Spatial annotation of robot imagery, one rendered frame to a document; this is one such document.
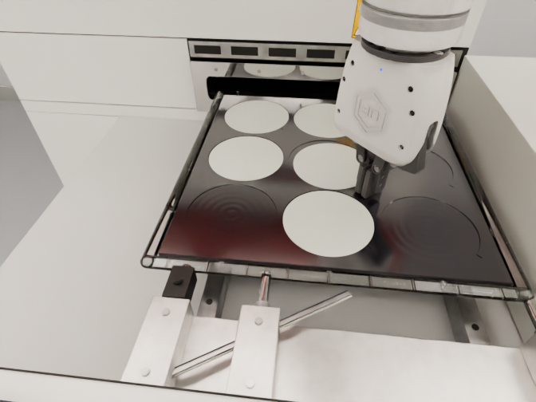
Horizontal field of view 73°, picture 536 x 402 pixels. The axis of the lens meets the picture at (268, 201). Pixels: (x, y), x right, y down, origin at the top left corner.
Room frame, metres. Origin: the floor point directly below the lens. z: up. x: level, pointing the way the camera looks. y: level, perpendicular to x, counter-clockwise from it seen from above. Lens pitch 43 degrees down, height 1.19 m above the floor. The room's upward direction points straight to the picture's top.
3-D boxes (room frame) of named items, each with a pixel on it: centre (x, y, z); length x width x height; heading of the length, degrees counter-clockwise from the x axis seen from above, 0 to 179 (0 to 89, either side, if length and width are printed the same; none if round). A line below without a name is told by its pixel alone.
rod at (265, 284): (0.19, 0.00, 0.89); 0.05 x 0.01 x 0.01; 173
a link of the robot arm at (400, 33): (0.33, -0.12, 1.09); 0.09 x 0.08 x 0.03; 35
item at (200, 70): (0.60, -0.09, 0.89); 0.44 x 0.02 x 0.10; 83
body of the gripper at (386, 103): (0.33, -0.12, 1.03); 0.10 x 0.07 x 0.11; 35
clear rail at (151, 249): (0.40, 0.10, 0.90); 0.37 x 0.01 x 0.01; 173
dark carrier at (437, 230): (0.38, -0.08, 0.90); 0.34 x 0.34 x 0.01; 83
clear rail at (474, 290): (0.21, -0.06, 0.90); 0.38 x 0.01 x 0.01; 83
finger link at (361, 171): (0.34, -0.11, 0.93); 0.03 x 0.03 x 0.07; 35
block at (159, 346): (0.14, 0.09, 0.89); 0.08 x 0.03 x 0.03; 173
